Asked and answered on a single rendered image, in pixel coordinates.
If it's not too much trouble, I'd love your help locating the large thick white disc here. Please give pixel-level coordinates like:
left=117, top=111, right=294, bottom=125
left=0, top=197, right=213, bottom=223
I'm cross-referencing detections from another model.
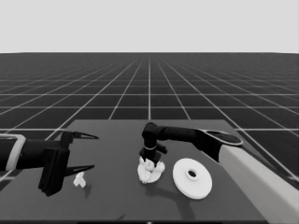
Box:
left=172, top=158, right=213, bottom=200

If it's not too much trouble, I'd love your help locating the small white T-shaped piece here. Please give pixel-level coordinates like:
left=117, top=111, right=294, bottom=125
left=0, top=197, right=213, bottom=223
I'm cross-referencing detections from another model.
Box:
left=73, top=171, right=87, bottom=189

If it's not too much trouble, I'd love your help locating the white round carrier with pins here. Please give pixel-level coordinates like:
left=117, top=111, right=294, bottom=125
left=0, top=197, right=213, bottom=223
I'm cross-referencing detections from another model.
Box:
left=136, top=157, right=166, bottom=185

